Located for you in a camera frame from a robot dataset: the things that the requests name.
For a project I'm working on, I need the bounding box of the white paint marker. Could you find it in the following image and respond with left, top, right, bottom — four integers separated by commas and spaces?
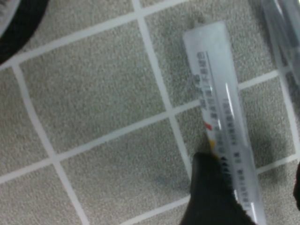
182, 21, 268, 225

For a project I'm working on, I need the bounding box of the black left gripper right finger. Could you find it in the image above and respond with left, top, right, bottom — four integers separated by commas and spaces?
292, 161, 300, 206

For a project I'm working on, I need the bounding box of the grey translucent pen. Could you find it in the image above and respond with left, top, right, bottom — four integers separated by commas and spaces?
259, 0, 300, 99

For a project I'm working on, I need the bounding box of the grey white checked tablecloth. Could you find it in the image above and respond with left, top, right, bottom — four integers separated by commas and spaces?
0, 0, 300, 225

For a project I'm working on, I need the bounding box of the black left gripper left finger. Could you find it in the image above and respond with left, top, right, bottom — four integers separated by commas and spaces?
179, 152, 257, 225

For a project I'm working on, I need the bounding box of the black mesh pen holder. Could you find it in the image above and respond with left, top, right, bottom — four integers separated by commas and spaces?
0, 0, 51, 65

